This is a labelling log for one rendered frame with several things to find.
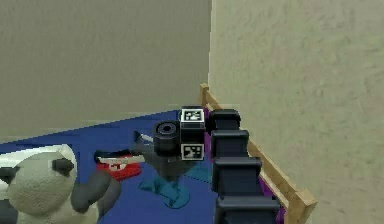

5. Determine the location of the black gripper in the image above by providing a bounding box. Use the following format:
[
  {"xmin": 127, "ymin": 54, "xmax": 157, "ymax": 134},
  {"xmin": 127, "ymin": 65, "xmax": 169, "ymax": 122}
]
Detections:
[{"xmin": 93, "ymin": 120, "xmax": 188, "ymax": 183}]

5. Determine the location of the blue toy model airplane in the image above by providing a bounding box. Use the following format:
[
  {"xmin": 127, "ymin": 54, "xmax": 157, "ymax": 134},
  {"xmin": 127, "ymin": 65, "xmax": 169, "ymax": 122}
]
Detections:
[{"xmin": 137, "ymin": 162, "xmax": 214, "ymax": 210}]

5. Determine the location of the red and white flat object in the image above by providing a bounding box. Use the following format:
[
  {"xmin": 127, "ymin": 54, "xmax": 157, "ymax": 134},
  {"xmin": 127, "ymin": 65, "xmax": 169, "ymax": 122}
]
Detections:
[{"xmin": 96, "ymin": 161, "xmax": 143, "ymax": 182}]

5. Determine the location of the black and white panda plush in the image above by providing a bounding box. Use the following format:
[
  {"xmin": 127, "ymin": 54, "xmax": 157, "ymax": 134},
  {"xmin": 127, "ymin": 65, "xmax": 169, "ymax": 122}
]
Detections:
[{"xmin": 0, "ymin": 151, "xmax": 123, "ymax": 224}]

